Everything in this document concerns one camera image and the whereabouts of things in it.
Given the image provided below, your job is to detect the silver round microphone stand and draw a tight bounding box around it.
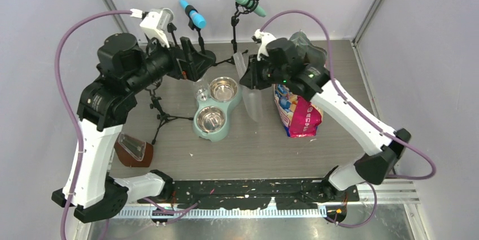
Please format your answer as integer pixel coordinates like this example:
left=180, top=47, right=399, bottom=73
left=162, top=8, right=179, bottom=47

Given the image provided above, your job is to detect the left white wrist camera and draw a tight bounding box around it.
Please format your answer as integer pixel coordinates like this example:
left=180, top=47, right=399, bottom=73
left=130, top=8, right=174, bottom=49

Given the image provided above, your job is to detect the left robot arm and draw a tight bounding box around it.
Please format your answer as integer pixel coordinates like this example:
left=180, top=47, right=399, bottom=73
left=52, top=33, right=216, bottom=223

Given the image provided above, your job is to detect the green double pet bowl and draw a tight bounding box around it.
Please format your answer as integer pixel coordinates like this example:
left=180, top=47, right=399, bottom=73
left=193, top=76, right=242, bottom=142

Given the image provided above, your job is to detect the blue microphone on stand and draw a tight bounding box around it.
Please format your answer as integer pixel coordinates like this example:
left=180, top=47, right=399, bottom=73
left=179, top=0, right=216, bottom=66

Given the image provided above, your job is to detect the brown metronome box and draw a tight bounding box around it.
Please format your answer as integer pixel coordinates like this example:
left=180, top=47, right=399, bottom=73
left=114, top=133, right=154, bottom=168

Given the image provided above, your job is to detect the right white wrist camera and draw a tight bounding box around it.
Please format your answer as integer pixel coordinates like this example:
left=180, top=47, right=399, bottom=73
left=252, top=29, right=277, bottom=61

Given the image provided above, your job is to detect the green microphone on tripod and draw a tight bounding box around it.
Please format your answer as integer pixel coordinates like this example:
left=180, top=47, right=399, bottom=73
left=213, top=0, right=268, bottom=67

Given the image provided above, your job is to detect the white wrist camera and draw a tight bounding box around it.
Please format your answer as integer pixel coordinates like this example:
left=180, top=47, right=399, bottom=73
left=130, top=8, right=174, bottom=49
left=252, top=29, right=277, bottom=61

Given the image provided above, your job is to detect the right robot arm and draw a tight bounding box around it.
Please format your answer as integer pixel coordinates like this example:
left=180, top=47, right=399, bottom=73
left=240, top=35, right=411, bottom=201

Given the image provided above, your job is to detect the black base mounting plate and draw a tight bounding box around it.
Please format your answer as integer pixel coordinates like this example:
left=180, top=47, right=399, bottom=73
left=152, top=178, right=359, bottom=210

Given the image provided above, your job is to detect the clear plastic scoop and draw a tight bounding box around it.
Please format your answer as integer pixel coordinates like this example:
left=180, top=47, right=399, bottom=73
left=233, top=52, right=263, bottom=123

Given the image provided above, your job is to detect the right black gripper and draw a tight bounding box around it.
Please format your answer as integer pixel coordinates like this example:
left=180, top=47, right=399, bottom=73
left=241, top=53, right=288, bottom=91

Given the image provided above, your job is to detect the yellow microphone on tripod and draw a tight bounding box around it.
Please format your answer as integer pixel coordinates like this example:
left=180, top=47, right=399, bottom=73
left=145, top=78, right=193, bottom=145

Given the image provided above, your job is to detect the colourful cat food bag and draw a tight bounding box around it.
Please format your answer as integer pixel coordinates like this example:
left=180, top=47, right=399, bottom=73
left=273, top=31, right=328, bottom=139

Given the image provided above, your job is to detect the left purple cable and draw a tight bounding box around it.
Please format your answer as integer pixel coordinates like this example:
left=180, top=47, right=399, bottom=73
left=54, top=10, right=199, bottom=240

